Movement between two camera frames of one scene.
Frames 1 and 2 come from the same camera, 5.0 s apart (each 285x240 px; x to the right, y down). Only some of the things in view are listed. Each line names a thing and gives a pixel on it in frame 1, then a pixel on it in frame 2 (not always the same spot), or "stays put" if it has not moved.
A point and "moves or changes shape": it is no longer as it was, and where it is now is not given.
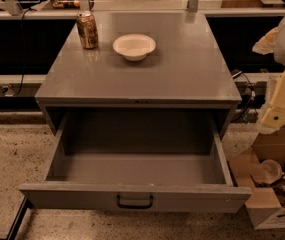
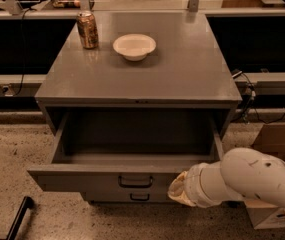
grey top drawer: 143,162 moves or changes shape
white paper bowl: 134,47 stays put
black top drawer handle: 135,207 to 135,185
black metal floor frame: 17,223 stays put
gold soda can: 87,29 stays put
